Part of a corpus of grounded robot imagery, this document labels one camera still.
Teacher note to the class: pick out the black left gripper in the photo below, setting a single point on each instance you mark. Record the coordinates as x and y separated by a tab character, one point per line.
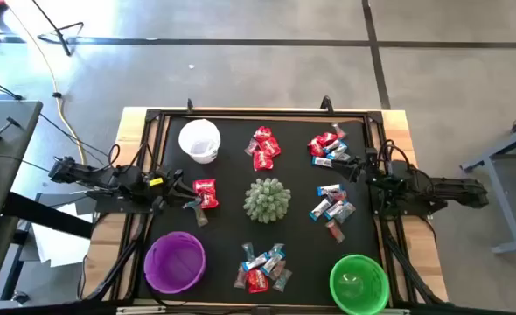
164	188

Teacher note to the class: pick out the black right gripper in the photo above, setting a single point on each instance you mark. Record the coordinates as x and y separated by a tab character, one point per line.
369	168

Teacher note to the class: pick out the black desk support beam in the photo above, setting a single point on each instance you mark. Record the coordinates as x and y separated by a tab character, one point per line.
48	214

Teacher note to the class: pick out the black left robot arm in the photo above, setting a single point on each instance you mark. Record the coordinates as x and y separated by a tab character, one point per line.
109	177

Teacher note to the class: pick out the clear red candy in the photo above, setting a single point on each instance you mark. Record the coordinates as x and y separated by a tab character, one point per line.
251	146
240	277
338	196
335	230

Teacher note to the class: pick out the white paper sheets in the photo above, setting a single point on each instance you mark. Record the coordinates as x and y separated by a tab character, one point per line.
57	245

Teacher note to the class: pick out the purple plastic bucket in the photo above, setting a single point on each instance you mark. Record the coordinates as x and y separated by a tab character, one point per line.
175	262

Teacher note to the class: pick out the clear blue candy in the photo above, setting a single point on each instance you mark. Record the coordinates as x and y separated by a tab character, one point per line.
283	281
276	248
248	250
193	204

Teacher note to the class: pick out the black table mat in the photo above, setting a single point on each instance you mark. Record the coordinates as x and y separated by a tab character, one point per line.
232	227

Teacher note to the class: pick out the green spiky artificial plant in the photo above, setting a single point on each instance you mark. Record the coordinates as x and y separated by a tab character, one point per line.
267	200

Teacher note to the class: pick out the colourful snack bag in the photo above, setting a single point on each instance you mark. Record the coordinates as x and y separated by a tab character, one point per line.
339	130

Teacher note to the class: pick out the red candy packet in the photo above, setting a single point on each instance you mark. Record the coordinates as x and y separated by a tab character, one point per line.
256	281
204	186
326	138
271	146
262	132
209	200
315	148
262	160

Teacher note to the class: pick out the black tripod stand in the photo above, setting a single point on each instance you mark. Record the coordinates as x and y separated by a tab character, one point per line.
63	44

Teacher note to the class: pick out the grey desk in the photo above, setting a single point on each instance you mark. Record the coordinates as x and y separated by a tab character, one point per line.
9	131

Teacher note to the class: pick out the blue grey metal table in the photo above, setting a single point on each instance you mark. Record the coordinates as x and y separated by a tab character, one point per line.
503	201

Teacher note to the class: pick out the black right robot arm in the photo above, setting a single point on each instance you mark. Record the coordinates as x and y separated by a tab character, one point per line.
450	190

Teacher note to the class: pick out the white blue candy bar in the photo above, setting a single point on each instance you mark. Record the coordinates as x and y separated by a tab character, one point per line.
337	151
334	209
330	189
322	161
255	261
320	209
272	262
332	145

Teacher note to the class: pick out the white plastic bucket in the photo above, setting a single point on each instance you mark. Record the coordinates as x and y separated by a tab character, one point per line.
199	140

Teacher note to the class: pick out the green plastic bucket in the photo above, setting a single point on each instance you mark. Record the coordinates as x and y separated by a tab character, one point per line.
358	284

